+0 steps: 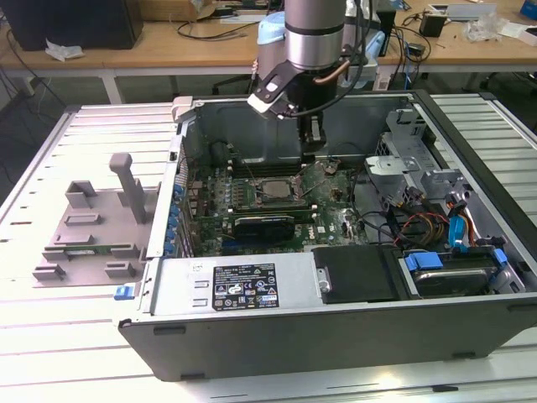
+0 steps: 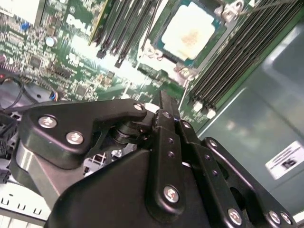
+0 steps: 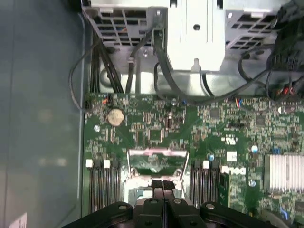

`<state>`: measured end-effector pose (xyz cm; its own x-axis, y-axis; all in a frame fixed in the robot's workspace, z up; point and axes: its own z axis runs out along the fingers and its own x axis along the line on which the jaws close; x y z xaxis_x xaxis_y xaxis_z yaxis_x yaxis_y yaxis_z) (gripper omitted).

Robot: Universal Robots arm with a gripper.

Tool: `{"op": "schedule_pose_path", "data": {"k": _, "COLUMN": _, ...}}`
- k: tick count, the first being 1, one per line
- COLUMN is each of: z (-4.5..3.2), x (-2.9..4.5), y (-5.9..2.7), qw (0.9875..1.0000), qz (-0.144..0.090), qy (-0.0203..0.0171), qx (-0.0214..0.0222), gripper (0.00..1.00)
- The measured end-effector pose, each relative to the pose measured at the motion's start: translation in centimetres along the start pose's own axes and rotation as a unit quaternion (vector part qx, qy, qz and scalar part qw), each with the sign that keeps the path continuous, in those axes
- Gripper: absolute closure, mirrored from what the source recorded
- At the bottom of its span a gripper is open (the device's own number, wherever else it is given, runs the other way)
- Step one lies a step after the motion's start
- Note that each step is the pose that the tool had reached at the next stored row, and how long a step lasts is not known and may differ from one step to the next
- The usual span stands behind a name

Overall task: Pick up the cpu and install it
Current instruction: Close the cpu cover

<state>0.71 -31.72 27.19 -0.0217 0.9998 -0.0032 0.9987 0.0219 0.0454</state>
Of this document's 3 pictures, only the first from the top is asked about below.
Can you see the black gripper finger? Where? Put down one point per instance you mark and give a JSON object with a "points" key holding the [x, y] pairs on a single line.
{"points": [[306, 142], [319, 136]]}

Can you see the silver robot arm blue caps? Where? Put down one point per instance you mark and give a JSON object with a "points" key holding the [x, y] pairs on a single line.
{"points": [[314, 38]]}

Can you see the CPU socket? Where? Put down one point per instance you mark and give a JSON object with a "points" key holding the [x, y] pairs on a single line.
{"points": [[257, 191]]}

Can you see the metal socket locking lever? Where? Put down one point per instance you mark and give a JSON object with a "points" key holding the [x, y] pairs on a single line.
{"points": [[253, 176], [306, 168]]}

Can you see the round coin cell battery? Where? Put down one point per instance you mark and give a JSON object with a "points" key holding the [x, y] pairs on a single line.
{"points": [[330, 168]]}

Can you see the black RAM slot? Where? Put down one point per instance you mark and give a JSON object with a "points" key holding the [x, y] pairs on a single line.
{"points": [[272, 167], [272, 170], [272, 212], [272, 173], [272, 164], [272, 205], [272, 209]]}

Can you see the silver metal drive cage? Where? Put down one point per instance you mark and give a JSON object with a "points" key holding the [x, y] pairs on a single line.
{"points": [[390, 165]]}

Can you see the black cylindrical case part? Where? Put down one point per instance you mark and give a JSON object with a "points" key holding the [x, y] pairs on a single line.
{"points": [[218, 154]]}

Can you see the black graphics card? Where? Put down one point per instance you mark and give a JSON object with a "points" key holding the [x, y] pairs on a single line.
{"points": [[264, 228]]}

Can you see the black upright box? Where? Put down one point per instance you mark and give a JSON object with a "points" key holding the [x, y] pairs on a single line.
{"points": [[388, 35]]}

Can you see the black power adapter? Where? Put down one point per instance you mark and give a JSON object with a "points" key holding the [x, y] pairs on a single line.
{"points": [[416, 49]]}

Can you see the green motherboard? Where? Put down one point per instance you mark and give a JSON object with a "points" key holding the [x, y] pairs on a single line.
{"points": [[201, 197]]}

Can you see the grey case latch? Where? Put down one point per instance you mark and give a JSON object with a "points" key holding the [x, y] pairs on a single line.
{"points": [[182, 107]]}

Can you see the blue expansion slot clip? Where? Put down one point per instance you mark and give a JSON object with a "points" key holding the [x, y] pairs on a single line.
{"points": [[179, 194], [170, 239], [176, 210], [168, 252], [173, 224]]}

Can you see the small black cube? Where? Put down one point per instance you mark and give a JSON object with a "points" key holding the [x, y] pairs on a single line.
{"points": [[432, 25]]}

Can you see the brown cardboard box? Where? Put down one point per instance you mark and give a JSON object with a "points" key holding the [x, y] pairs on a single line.
{"points": [[201, 10]]}

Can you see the black plastic bay cover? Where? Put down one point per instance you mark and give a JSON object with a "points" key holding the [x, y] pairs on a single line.
{"points": [[356, 273]]}

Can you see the black power supply label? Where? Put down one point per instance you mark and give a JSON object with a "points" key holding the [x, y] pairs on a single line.
{"points": [[243, 287]]}

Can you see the blue disk carrier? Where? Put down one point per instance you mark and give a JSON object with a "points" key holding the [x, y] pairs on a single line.
{"points": [[423, 262]]}

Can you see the small white barcode sticker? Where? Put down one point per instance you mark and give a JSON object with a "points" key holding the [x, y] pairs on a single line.
{"points": [[197, 267]]}

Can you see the flat grey tray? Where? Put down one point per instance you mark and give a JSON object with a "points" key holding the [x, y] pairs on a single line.
{"points": [[470, 10]]}

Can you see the clear plastic bag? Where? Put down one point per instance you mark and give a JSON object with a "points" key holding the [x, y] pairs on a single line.
{"points": [[482, 27]]}

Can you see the black hard disk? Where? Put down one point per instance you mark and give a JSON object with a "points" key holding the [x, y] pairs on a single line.
{"points": [[449, 283]]}

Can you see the silver power supply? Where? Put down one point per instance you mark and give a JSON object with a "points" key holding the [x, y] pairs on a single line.
{"points": [[176, 289]]}

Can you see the dark grey PC case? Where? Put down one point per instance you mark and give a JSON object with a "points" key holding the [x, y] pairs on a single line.
{"points": [[293, 340]]}

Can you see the flat white box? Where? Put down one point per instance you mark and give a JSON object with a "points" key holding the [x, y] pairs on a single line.
{"points": [[520, 33]]}

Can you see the grey parts rack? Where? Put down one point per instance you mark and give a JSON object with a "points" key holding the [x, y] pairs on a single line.
{"points": [[96, 235]]}

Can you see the wide black box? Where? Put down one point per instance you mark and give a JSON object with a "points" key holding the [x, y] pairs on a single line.
{"points": [[92, 21]]}

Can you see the small blue box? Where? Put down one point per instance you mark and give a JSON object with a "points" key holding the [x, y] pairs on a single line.
{"points": [[529, 6]]}

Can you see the blue case latch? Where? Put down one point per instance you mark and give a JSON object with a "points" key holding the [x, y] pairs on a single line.
{"points": [[123, 293]]}

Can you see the green RAM stick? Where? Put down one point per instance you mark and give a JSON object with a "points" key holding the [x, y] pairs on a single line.
{"points": [[86, 252]]}

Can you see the crumpled white paper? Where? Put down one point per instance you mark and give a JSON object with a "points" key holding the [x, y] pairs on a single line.
{"points": [[63, 51]]}

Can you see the narrow black box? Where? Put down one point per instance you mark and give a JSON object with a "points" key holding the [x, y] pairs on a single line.
{"points": [[25, 25]]}

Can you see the wooden desk white frame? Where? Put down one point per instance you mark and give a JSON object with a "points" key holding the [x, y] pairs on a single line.
{"points": [[168, 50]]}

